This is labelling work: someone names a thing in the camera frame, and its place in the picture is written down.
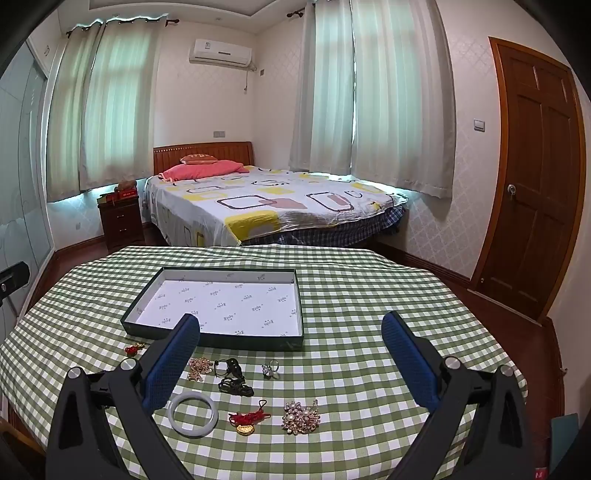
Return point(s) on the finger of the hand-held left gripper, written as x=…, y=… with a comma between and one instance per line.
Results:
x=14, y=279

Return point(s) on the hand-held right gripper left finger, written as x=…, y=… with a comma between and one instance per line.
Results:
x=168, y=364

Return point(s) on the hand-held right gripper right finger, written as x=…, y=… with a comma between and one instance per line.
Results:
x=408, y=364

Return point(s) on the small gold flower charm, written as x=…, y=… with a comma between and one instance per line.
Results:
x=134, y=350

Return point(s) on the black bead tassel pendant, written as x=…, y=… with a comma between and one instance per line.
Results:
x=231, y=385

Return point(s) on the white jade bangle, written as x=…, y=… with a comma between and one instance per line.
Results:
x=194, y=430

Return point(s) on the dark green shallow box tray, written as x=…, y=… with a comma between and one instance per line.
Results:
x=231, y=300

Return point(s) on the red knot gold ingot pendant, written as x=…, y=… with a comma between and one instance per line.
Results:
x=244, y=429

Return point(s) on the pearl gold brooch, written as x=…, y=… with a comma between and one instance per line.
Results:
x=300, y=417

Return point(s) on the green checkered tablecloth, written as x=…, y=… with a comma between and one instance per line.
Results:
x=369, y=286

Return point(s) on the glass sliding wardrobe door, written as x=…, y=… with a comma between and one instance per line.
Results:
x=25, y=175

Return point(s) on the dark wooden nightstand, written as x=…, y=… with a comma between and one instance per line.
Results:
x=119, y=224

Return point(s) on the red gift box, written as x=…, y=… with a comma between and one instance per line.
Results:
x=122, y=196

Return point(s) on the brown plush item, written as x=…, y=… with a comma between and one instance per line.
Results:
x=125, y=186

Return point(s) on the blue plaid under sheet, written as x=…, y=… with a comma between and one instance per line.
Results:
x=332, y=230

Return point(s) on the pale sheer curtain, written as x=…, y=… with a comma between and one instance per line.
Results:
x=323, y=92
x=124, y=101
x=401, y=101
x=69, y=120

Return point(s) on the teal flat board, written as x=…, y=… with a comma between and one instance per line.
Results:
x=565, y=443

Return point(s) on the pink pillow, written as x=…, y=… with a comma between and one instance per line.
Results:
x=203, y=170

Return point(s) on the patterned white yellow bedsheet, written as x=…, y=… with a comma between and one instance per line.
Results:
x=277, y=198

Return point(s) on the metal door knob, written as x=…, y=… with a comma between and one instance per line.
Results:
x=512, y=190

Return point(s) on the small orange cushion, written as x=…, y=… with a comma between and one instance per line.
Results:
x=198, y=159

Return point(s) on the wooden bed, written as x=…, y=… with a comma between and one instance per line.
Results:
x=203, y=150

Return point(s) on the brown wooden door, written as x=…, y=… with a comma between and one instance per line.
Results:
x=531, y=184

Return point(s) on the dark curtain rod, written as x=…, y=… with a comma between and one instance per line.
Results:
x=171, y=21
x=295, y=12

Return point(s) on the wall light switch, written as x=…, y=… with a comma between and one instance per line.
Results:
x=479, y=125

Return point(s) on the white wall air conditioner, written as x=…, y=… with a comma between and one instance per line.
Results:
x=221, y=53

